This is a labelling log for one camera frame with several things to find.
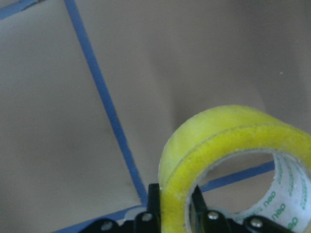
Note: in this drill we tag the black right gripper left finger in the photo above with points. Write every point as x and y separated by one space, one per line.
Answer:
149 221

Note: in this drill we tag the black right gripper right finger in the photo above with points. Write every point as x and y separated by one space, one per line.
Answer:
204 220

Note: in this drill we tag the yellow tape roll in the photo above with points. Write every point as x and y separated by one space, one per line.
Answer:
220 133

